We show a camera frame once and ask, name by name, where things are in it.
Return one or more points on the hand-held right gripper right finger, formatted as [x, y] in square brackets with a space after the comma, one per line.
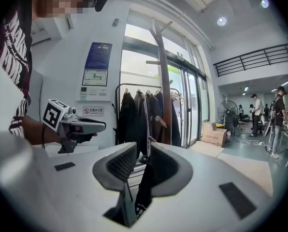
[194, 202]

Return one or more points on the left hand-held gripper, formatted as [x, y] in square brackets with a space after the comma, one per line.
[52, 113]

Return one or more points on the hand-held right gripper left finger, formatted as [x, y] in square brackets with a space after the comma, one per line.
[81, 190]

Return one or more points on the brown wooden coat rack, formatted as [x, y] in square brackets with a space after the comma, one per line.
[165, 91]

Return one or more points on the person's left forearm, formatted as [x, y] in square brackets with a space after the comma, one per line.
[36, 130]

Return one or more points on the person's left hand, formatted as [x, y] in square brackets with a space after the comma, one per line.
[78, 136]

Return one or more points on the black hanging jacket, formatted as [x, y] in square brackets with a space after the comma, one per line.
[128, 115]
[140, 110]
[156, 107]
[175, 124]

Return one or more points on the flat cardboard floor sheet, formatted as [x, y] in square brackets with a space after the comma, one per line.
[250, 170]

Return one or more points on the brown cardboard box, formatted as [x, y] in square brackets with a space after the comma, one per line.
[214, 135]

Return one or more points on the black standing fan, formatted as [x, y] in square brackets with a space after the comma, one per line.
[228, 111]

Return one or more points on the glass sliding door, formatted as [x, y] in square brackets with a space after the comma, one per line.
[191, 105]

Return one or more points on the person's dark red printed t-shirt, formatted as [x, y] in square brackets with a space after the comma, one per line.
[12, 57]

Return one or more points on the black balcony railing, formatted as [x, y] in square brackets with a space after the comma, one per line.
[255, 59]

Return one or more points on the round ceiling light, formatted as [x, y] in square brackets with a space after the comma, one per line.
[264, 3]
[221, 21]

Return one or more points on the no-smoking wall sign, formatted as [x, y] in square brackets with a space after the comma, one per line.
[93, 111]

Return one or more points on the white wall notice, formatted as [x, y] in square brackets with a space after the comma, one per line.
[94, 93]

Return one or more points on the black metal garment rail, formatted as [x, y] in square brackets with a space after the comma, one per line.
[118, 91]

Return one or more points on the floor plan wall sign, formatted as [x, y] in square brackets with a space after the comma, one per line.
[95, 77]

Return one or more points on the blue wall poster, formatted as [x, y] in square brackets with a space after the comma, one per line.
[98, 55]

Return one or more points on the small grey wall box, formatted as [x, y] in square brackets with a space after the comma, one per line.
[116, 22]

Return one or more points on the white wall air conditioner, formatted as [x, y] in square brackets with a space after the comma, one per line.
[46, 30]

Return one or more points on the black head-worn camera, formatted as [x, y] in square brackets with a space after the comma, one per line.
[101, 0]

